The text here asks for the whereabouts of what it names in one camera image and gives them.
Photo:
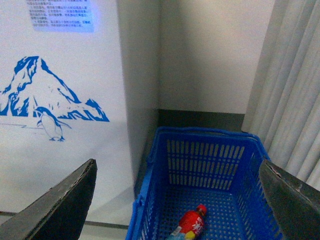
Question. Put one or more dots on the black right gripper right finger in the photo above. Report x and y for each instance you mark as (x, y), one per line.
(295, 204)

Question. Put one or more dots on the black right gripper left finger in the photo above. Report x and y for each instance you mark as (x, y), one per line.
(60, 213)

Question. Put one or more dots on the red label cola bottle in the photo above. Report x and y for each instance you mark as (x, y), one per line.
(190, 225)

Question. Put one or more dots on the white pleated curtain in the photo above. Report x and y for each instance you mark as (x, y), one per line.
(284, 103)

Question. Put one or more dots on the blue plastic shopping basket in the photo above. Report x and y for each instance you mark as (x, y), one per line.
(187, 167)

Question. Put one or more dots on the white blue chest freezer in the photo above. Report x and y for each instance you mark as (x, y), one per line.
(78, 81)

